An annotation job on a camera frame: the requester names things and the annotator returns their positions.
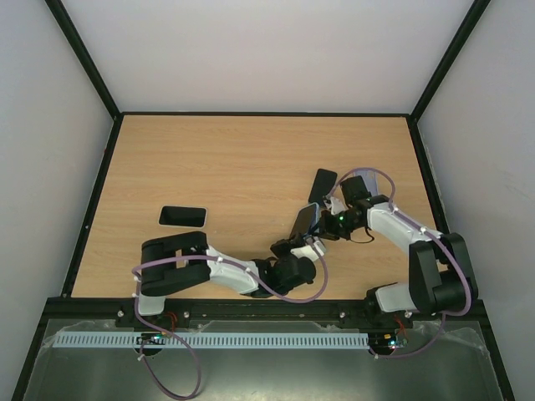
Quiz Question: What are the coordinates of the black enclosure frame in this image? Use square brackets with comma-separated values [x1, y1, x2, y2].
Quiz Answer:
[0, 0, 535, 401]

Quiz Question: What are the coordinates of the lilac phone case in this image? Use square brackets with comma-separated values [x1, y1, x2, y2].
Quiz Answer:
[354, 169, 379, 196]

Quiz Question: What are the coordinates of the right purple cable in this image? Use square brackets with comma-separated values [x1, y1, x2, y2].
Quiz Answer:
[329, 166, 473, 360]

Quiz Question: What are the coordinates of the light blue slotted cable duct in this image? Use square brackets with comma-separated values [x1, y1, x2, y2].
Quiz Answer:
[52, 332, 369, 350]

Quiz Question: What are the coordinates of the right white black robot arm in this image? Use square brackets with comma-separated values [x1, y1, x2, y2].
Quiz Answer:
[317, 175, 478, 327]

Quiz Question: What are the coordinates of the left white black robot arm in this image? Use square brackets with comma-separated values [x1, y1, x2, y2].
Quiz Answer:
[134, 231, 326, 317]

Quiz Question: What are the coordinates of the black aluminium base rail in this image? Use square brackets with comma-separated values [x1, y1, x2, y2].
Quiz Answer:
[41, 296, 486, 331]

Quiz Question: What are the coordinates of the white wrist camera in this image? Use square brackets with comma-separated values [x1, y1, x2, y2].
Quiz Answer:
[291, 237, 327, 261]
[324, 195, 347, 216]

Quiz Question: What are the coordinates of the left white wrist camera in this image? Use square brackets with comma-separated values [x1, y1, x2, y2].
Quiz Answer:
[291, 237, 327, 261]

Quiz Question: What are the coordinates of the black phone green edge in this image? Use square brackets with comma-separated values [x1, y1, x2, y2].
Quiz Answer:
[308, 169, 338, 206]

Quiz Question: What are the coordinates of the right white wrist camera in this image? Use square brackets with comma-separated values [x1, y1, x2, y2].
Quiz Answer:
[324, 195, 347, 216]

